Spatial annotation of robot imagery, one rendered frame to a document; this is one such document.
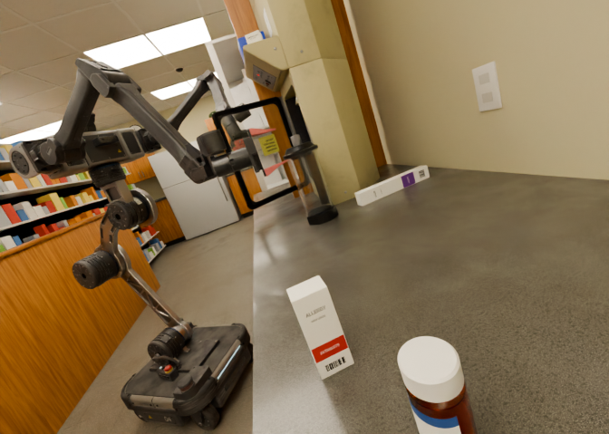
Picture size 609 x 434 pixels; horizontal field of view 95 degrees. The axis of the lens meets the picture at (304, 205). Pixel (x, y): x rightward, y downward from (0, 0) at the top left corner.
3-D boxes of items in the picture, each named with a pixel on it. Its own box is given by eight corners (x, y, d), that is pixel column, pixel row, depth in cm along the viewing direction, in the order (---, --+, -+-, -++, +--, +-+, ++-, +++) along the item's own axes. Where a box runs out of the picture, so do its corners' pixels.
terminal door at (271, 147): (309, 184, 127) (278, 95, 118) (249, 211, 113) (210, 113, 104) (308, 184, 128) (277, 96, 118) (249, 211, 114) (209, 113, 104)
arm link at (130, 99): (121, 86, 90) (87, 83, 80) (127, 71, 87) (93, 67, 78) (217, 180, 90) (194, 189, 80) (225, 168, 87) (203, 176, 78)
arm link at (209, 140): (211, 175, 89) (193, 182, 81) (197, 140, 87) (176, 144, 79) (241, 165, 84) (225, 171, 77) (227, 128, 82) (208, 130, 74)
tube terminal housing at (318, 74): (363, 174, 132) (312, -3, 115) (397, 180, 101) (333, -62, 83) (314, 193, 130) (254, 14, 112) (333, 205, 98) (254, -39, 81)
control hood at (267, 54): (279, 91, 119) (271, 66, 117) (289, 68, 88) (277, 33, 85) (254, 99, 118) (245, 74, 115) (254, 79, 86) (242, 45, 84)
